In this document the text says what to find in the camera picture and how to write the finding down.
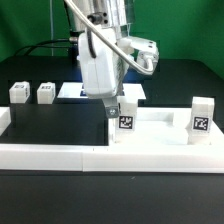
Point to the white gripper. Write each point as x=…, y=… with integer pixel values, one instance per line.
x=101, y=75

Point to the white square table top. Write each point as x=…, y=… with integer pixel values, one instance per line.
x=157, y=126

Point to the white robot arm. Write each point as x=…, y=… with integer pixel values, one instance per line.
x=107, y=16

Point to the white U-shaped fence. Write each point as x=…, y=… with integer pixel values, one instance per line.
x=116, y=157

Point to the white marker base plate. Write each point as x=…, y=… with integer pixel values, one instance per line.
x=76, y=90

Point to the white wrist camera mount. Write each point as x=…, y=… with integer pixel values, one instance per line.
x=142, y=54

